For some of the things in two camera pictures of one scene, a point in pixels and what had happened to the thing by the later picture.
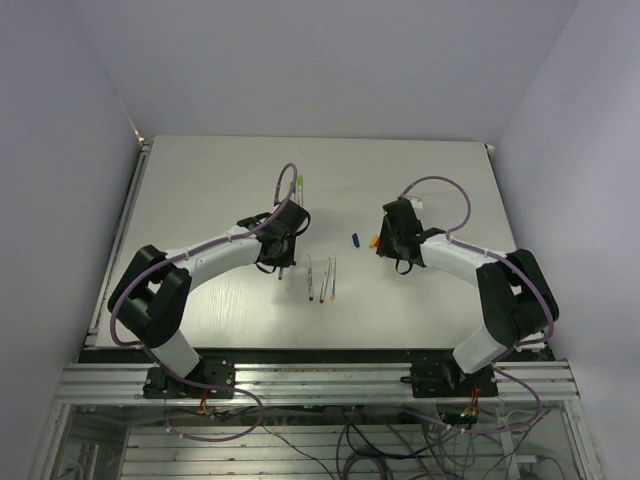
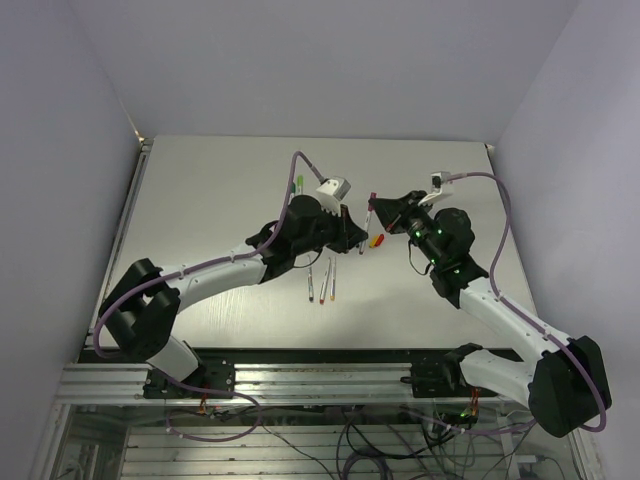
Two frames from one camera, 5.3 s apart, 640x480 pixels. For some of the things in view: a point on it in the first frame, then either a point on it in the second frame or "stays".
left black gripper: (287, 260) to (349, 234)
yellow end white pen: (333, 280) stays
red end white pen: (325, 281) stays
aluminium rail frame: (538, 384) stays
